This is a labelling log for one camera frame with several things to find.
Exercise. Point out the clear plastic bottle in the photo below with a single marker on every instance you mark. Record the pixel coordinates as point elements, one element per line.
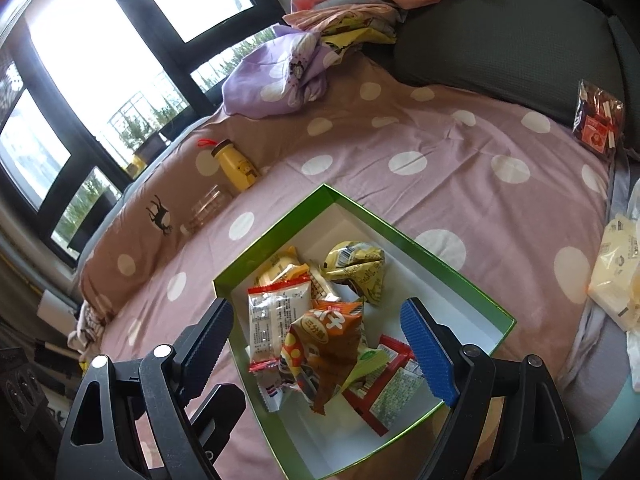
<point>207,210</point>

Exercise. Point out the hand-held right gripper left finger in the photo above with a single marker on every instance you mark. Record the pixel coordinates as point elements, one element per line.
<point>210,345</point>

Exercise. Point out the orange-yellow snack bag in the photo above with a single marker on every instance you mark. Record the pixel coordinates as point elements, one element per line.
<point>277,265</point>

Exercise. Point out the green cardboard box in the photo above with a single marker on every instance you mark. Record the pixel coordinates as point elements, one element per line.
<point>450,310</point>

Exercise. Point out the yellow snack bag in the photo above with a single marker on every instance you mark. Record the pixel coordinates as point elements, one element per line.
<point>355,265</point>

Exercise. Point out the striped clothes bundle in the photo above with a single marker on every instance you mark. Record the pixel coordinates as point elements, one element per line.
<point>87,327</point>

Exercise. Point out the pink dotted bed sheet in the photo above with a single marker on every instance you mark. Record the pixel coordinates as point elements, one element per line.
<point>475,200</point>

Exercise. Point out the white cylinder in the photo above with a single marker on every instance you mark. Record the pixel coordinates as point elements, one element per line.
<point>57,310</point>

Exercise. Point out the silver red-edged snack packet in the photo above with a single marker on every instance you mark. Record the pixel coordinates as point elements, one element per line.
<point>272,320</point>

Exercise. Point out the yellow packet with green logo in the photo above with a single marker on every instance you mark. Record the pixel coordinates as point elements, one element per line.
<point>367,367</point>

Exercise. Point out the red white snack packet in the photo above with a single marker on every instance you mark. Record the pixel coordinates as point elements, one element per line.
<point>395,347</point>

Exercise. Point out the dark grey cushion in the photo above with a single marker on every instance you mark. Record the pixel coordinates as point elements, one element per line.
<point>500,45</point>

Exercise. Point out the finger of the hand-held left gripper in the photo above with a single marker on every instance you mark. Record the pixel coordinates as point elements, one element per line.
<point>222,405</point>

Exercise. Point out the yellow bottle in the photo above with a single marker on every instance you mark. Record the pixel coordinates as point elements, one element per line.
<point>237,167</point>

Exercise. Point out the orange panda snack bag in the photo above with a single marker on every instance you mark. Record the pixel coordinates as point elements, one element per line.
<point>320,350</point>

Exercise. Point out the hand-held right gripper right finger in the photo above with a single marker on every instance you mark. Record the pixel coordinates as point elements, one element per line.
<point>425,355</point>

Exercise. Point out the purple dotted cloth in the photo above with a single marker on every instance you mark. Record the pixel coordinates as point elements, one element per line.
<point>270,75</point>

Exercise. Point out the clear bag of red packets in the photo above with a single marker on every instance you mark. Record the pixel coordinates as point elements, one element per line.
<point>597,120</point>

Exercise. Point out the white tissue pack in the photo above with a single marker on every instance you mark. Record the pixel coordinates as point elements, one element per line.
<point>617,270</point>

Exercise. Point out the black framed window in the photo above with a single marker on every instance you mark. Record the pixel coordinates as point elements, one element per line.
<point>90,60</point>

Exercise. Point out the yellow printed cloth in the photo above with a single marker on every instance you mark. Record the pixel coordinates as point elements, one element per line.
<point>355,35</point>

